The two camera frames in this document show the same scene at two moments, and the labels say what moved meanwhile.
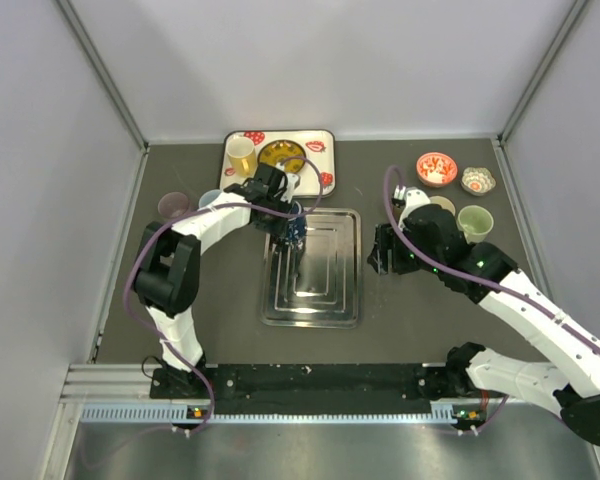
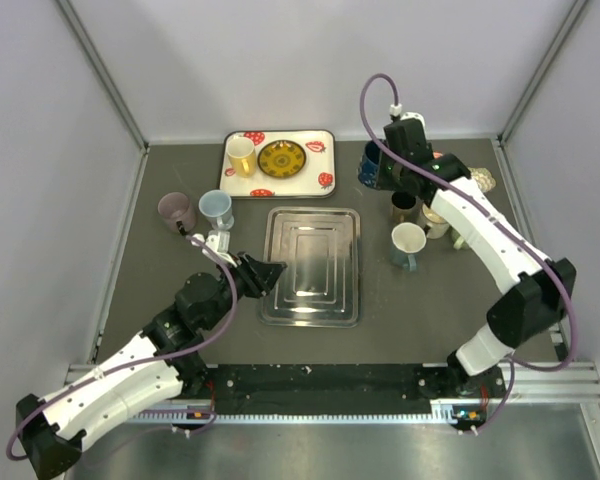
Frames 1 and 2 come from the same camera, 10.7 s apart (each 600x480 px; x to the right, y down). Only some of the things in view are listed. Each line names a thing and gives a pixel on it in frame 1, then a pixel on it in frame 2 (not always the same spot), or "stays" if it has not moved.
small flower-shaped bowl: x=477 y=181 stays
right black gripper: x=379 y=259 → x=383 y=180
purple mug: x=173 y=205 stays
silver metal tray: x=320 y=285 stays
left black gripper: x=276 y=227 → x=254 y=273
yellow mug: x=243 y=156 stays
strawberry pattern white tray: x=317 y=173 stays
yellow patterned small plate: x=276 y=151 stays
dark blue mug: x=297 y=227 → x=370 y=164
